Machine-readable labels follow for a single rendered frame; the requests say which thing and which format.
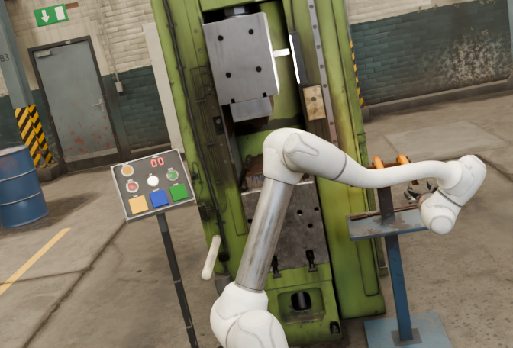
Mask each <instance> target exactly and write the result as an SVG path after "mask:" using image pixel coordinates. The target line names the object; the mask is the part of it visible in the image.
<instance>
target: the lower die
mask: <svg viewBox="0 0 513 348"><path fill-rule="evenodd" d="M264 180H265V176H264V174H263V154H262V153H261V154H257V156H255V157H253V159H252V163H251V167H250V171H249V170H248V169H247V174H246V181H247V188H248V189H254V188H259V187H263V183H264Z"/></svg>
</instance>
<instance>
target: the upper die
mask: <svg viewBox="0 0 513 348"><path fill-rule="evenodd" d="M230 107H231V113H232V118H233V121H234V122H238V121H245V120H250V119H254V118H261V117H266V116H270V115H273V107H274V100H273V96H268V97H267V96H266V92H265V93H264V96H263V98H256V99H252V100H248V101H241V102H237V103H235V100H234V101H233V102H232V104H230Z"/></svg>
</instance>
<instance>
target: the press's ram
mask: <svg viewBox="0 0 513 348"><path fill-rule="evenodd" d="M202 28H203V31H204V35H205V42H206V46H207V49H208V55H209V59H210V63H211V69H212V73H213V76H214V81H215V87H216V91H217V94H218V100H219V105H229V104H232V102H233V101H234V100H235V103H237V102H244V101H248V100H252V99H256V98H263V96H264V93H265V92H266V96H267V97H268V96H272V95H278V94H279V78H278V73H277V69H276V62H275V57H277V56H284V55H288V54H289V48H287V49H283V50H276V51H273V46H272V42H271V37H270V33H269V26H268V22H267V17H266V14H265V13H264V12H259V13H255V14H249V15H244V16H241V17H237V18H230V19H227V20H223V21H216V22H212V23H208V24H203V25H202Z"/></svg>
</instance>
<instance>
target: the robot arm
mask: <svg viewBox="0 0 513 348"><path fill-rule="evenodd" d="M486 171H487V170H486V165H485V164H484V163H483V162H482V161H481V160H479V159H478V158H477V157H475V156H474V155H467V156H464V157H462V158H460V159H459V160H458V161H450V162H448V163H443V162H439V161H423V162H418V163H410V164H406V165H402V166H394V167H390V168H385V169H366V168H364V167H362V166H361V165H360V164H358V163H357V162H356V161H354V160H353V159H352V158H350V157H349V156H348V155H347V154H346V153H345V152H343V151H342V150H340V149H338V148H337V147H336V146H335V145H333V144H331V143H329V142H327V141H326V140H323V139H321V138H320V137H317V136H315V135H314V134H311V133H309V132H305V131H303V130H299V129H293V128H283V129H278V130H275V131H273V132H272V133H271V134H270V135H269V136H268V137H267V138H266V139H265V141H264V143H263V174H264V176H265V180H264V183H263V187H262V190H261V193H260V198H259V201H258V204H257V207H256V211H255V214H254V217H253V222H252V224H251V227H250V232H249V235H248V238H247V242H246V245H245V248H244V253H243V255H242V259H241V261H240V266H239V269H238V272H237V277H236V279H235V281H234V282H232V283H230V284H229V285H227V286H226V287H225V289H224V291H223V293H222V294H221V297H220V298H218V300H217V301H216V302H215V303H214V305H213V307H212V310H211V315H210V322H211V328H212V330H213V332H214V334H215V336H216V337H217V339H218V341H219V342H220V344H221V345H222V346H223V347H224V348H289V347H288V344H287V341H286V336H285V333H284V330H283V329H282V326H281V324H280V323H279V322H278V320H277V319H276V318H275V317H274V316H273V315H272V314H271V313H269V312H268V311H267V305H268V298H267V295H266V293H265V291H264V286H265V284H266V279H267V276H268V273H269V268H270V266H271V262H272V260H273V255H274V253H275V249H276V244H277V242H278V239H279V235H280V231H281V229H282V224H283V221H284V218H285V215H286V211H287V207H288V205H289V200H290V198H291V194H292V190H293V187H294V185H296V184H297V183H298V182H299V181H300V179H301V178H302V176H303V175H304V173H307V174H310V175H316V176H319V177H321V178H325V179H328V180H331V181H334V182H341V183H344V184H347V185H352V186H355V187H359V188H363V189H378V188H383V187H387V186H390V185H397V184H400V183H403V182H409V181H413V180H416V179H422V178H426V177H434V178H437V184H438V185H437V186H435V185H433V184H431V183H430V182H429V181H428V180H427V187H428V189H429V192H423V193H420V192H415V191H413V190H412V187H411V185H410V183H408V188H407V191H406V190H404V196H405V198H406V199H407V200H408V203H409V204H412V203H413V202H416V203H418V209H419V211H420V215H421V219H422V221H423V223H424V225H425V226H426V227H427V228H428V229H429V230H432V231H433V232H435V233H436V234H440V235H442V234H447V233H449V232H450V231H451V230H452V229H453V226H454V224H455V220H456V219H457V215H458V214H459V212H460V210H461V208H462V207H463V206H464V205H465V204H466V203H467V202H468V201H469V200H470V199H471V198H472V197H473V196H474V194H475V193H476V191H477V190H478V189H479V187H480V186H481V184H482V182H483V180H484V178H485V177H486Z"/></svg>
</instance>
